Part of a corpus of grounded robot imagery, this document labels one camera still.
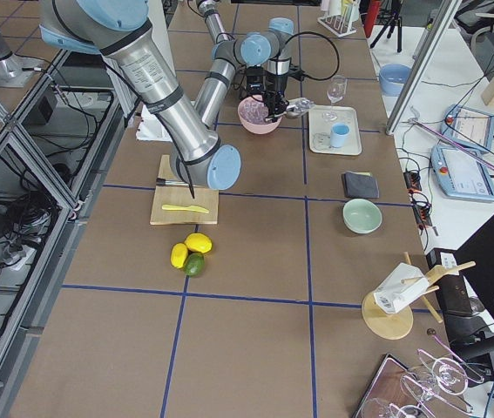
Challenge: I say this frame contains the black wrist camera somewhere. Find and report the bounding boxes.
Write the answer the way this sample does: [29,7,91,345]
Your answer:
[245,66,265,94]

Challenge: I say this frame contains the yellow lemon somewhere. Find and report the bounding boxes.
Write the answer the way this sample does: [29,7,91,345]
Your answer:
[184,233,213,253]
[170,243,189,269]

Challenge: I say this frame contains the white carton on stand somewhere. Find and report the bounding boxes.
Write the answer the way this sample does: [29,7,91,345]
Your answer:
[373,263,429,314]

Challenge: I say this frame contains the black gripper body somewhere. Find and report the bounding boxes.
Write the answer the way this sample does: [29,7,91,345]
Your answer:
[246,84,265,101]
[263,71,297,109]

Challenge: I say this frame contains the grey yellow cloth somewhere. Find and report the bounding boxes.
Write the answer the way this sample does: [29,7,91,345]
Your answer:
[342,172,380,199]

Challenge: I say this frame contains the black tripod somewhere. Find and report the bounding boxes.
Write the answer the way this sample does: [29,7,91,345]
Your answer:
[369,0,403,53]

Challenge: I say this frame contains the yellow plastic knife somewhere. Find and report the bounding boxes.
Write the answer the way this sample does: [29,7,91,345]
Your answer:
[161,204,210,214]

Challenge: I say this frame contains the clear wine glass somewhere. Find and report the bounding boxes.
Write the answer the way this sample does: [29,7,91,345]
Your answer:
[322,75,348,122]

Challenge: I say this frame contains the far teach pendant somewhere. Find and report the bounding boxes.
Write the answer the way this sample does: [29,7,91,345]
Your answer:
[441,104,494,153]

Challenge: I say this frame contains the cream bear tray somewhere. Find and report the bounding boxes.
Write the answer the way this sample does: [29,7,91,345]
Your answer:
[308,105,362,156]

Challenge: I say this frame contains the wooden cutting board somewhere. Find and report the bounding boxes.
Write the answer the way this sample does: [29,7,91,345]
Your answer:
[150,154,219,226]

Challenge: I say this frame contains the metal ice scoop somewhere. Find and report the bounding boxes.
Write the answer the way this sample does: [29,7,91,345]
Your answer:
[284,98,315,119]

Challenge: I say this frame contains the white wire cup rack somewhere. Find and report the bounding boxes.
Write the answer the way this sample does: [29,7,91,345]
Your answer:
[317,0,360,37]

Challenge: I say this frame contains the near teach pendant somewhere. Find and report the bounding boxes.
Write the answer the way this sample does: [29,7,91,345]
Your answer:
[430,145,494,202]

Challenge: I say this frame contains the light blue cup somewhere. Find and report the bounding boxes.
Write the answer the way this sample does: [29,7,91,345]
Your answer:
[329,123,350,148]

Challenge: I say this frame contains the steel cylinder tool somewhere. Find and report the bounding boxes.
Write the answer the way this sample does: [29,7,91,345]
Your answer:
[156,178,189,187]

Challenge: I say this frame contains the pink bowl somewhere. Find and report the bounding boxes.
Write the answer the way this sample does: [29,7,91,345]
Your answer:
[237,96,281,135]

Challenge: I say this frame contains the red cylinder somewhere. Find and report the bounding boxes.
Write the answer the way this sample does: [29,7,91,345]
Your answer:
[364,0,382,38]

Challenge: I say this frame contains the wooden mug tree stand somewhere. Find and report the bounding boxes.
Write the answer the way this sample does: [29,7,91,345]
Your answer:
[362,252,476,340]

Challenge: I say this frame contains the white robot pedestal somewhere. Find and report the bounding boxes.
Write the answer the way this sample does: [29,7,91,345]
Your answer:
[136,104,172,142]

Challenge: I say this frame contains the aluminium frame post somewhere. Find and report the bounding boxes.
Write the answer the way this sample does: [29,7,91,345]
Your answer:
[385,0,462,135]

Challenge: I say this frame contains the clear ice cubes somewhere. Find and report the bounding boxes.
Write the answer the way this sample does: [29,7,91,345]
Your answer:
[239,100,267,125]

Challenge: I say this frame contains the dark tray with glasses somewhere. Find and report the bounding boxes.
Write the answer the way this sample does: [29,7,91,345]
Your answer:
[353,329,484,417]

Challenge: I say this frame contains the blue bowl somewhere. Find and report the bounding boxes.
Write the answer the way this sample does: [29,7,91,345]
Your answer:
[378,64,411,97]

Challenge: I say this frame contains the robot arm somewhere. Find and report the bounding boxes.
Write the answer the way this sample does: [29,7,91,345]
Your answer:
[196,1,271,106]
[40,1,294,190]

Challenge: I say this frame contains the black monitor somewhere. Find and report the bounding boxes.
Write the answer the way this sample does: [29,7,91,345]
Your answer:
[424,202,494,362]

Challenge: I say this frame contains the green bowl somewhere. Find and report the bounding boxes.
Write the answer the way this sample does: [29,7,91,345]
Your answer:
[342,199,382,234]

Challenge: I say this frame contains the teach pendant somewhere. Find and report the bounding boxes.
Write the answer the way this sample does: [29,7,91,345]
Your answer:
[430,145,494,202]
[441,104,494,153]

